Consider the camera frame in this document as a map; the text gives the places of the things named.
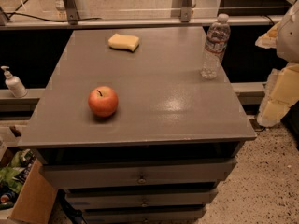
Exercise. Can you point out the clear plastic water bottle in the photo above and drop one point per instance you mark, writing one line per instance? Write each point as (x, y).
(217, 37)

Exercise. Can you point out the white pump dispenser bottle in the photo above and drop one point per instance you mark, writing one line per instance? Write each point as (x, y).
(13, 83)

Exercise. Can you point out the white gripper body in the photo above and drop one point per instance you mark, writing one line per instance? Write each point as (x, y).
(290, 36)

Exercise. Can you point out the grey drawer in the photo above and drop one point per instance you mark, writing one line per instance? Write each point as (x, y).
(162, 197)
(79, 177)
(144, 215)

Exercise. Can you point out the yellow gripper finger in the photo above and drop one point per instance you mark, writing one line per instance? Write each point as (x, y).
(281, 93)
(268, 40)

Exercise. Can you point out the middle grey drawer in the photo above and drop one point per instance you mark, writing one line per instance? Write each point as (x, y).
(162, 197)

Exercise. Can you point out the grey drawer cabinet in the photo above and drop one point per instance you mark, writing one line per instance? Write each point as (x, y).
(167, 113)

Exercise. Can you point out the top grey drawer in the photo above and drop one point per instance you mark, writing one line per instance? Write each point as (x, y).
(79, 177)

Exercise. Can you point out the yellow sponge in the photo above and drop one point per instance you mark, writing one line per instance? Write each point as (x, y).
(128, 42)

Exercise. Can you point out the bottom grey drawer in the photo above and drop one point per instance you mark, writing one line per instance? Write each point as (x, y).
(144, 215)

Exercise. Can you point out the red apple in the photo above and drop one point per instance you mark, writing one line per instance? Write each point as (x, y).
(103, 101)

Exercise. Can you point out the green snack bags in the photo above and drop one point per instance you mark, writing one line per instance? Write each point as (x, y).
(13, 177)

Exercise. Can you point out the cardboard box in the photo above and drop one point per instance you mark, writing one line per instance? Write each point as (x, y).
(35, 202)

